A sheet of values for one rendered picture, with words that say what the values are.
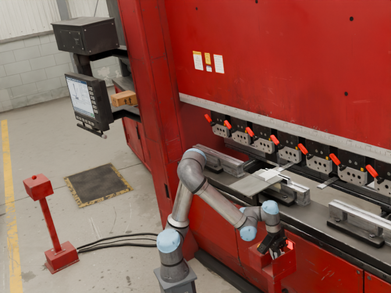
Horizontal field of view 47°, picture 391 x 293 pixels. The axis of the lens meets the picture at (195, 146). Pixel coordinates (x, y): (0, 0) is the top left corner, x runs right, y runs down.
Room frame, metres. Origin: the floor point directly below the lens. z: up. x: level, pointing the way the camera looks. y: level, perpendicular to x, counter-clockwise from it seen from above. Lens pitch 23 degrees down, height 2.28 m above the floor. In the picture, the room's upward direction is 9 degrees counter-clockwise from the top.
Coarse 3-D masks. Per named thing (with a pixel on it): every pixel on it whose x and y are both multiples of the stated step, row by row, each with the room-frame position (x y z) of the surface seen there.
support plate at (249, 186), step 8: (248, 176) 2.41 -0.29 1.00; (232, 184) 2.34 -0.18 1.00; (240, 184) 2.32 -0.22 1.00; (248, 184) 2.31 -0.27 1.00; (256, 184) 2.29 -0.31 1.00; (264, 184) 2.28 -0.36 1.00; (272, 184) 2.28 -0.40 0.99; (240, 192) 2.24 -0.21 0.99; (248, 192) 2.21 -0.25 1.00; (256, 192) 2.21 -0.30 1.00
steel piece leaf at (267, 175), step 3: (267, 171) 2.42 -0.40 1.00; (270, 171) 2.42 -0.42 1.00; (255, 174) 2.38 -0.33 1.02; (261, 174) 2.40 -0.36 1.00; (264, 174) 2.39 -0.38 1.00; (267, 174) 2.39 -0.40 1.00; (270, 174) 2.38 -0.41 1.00; (273, 174) 2.38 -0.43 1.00; (276, 174) 2.37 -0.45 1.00; (258, 177) 2.36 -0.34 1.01; (261, 177) 2.34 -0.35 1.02; (264, 177) 2.36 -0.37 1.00; (267, 177) 2.35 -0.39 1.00; (270, 177) 2.35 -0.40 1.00; (264, 180) 2.32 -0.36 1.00
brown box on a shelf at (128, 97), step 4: (120, 92) 4.36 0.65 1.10; (124, 92) 4.33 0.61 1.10; (128, 92) 4.29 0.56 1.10; (132, 92) 4.28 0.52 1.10; (112, 96) 4.27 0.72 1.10; (116, 96) 4.23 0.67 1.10; (120, 96) 4.22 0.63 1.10; (124, 96) 4.21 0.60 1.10; (128, 96) 4.20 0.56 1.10; (132, 96) 4.22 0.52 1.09; (112, 100) 4.28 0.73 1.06; (116, 100) 4.18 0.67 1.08; (120, 100) 4.16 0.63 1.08; (124, 100) 4.18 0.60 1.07; (128, 100) 4.19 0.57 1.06; (132, 100) 4.21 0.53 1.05; (136, 100) 4.23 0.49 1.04; (112, 104) 4.31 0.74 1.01; (116, 104) 4.19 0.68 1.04; (120, 104) 4.16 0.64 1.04; (124, 104) 4.17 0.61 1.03; (128, 104) 4.19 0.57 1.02; (132, 104) 4.21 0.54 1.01; (136, 104) 4.23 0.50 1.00; (112, 108) 4.24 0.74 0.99
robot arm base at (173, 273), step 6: (162, 264) 1.87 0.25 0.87; (174, 264) 1.85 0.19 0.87; (180, 264) 1.87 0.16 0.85; (186, 264) 1.91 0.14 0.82; (162, 270) 1.87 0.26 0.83; (168, 270) 1.85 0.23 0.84; (174, 270) 1.85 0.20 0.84; (180, 270) 1.85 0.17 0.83; (186, 270) 1.88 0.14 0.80; (162, 276) 1.86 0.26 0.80; (168, 276) 1.85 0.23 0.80; (174, 276) 1.84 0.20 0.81; (180, 276) 1.84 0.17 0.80; (186, 276) 1.86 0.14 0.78; (168, 282) 1.84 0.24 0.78; (174, 282) 1.83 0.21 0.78
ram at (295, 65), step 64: (192, 0) 2.83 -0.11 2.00; (256, 0) 2.37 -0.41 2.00; (320, 0) 2.03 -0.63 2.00; (384, 0) 1.77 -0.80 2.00; (192, 64) 2.91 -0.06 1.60; (256, 64) 2.40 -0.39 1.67; (320, 64) 2.04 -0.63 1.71; (384, 64) 1.77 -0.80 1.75; (320, 128) 2.05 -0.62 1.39; (384, 128) 1.76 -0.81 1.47
